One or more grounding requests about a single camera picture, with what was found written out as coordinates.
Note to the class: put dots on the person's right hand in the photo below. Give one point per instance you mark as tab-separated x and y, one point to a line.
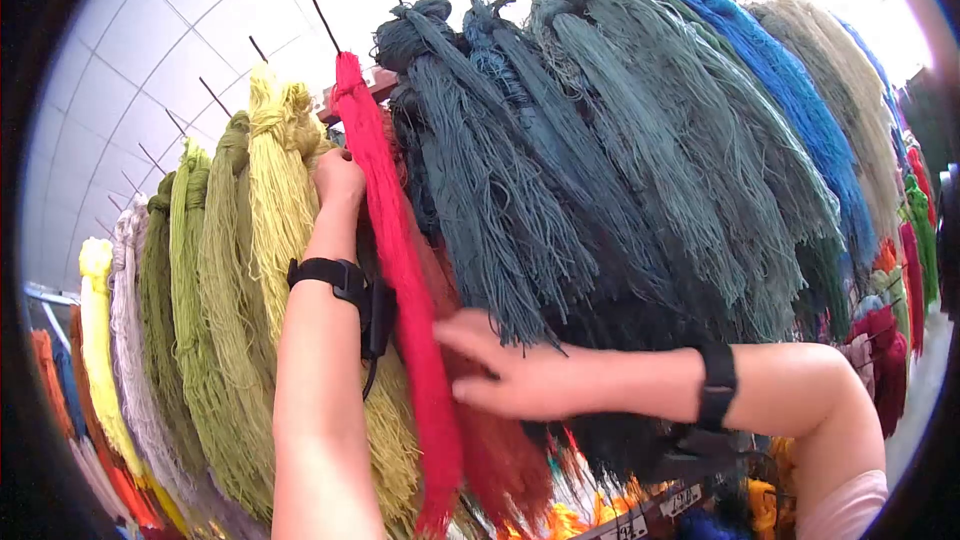
547	382

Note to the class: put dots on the person's left hand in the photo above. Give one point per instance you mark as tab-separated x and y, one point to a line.
339	181

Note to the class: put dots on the person's right thumb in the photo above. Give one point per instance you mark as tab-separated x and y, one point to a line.
480	392

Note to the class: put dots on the person's right fingers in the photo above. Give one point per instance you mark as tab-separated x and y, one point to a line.
469	336

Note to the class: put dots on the person's left fingers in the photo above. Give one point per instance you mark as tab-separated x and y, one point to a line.
339	154

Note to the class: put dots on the dark rust red yarn hank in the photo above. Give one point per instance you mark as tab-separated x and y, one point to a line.
499	465

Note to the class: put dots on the bright red yarn hank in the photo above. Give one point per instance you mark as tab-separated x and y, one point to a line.
405	270

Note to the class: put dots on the lime yellow yarn hank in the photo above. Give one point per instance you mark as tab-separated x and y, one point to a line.
279	180

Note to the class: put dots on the black wrist band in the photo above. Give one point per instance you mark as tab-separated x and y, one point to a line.
334	271
717	386

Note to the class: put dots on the dark teal yarn hank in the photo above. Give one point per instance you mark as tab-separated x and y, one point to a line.
465	187

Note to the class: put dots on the row of black metal pegs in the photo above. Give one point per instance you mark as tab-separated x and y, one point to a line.
325	22

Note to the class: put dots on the bright orange yarn bundle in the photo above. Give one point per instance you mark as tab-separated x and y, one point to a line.
570	521

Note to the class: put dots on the olive green yarn hank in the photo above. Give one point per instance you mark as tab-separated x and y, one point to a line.
225	292

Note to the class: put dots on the steel blue yarn hank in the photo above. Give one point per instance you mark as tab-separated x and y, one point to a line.
540	135

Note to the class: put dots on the light green yarn hank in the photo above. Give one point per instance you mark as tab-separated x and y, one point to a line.
186	292

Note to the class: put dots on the dark moss green yarn hank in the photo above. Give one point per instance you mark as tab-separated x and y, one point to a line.
157	300

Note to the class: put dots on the grey green yarn hank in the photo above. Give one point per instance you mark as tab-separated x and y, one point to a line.
645	135

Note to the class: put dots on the pale grey yarn hank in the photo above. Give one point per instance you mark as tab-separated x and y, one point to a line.
127	330

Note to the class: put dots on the golden yellow yarn bundle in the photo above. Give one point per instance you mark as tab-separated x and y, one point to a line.
763	502

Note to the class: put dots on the pale yellow yarn hank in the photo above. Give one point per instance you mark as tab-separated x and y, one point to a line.
97	345

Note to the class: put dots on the pale blue metal rack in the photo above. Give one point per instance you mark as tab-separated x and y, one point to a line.
46	298

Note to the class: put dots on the brown orange yarn hank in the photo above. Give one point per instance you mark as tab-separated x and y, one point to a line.
82	382

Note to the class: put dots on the person's body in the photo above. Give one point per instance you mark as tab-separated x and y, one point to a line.
844	506

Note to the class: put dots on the maroon yarn hank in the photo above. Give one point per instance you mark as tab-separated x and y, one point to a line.
885	367

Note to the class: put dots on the bright blue yarn hank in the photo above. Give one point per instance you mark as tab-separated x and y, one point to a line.
802	105

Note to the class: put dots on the crimson yarn hank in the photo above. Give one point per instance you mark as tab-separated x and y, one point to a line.
912	285

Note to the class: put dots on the khaki beige yarn hank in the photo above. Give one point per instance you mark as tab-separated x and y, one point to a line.
847	82

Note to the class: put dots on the brown wooden peg rail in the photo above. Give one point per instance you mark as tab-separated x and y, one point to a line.
379	82

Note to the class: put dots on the lower rail with white labels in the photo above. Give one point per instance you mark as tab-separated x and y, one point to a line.
660	506

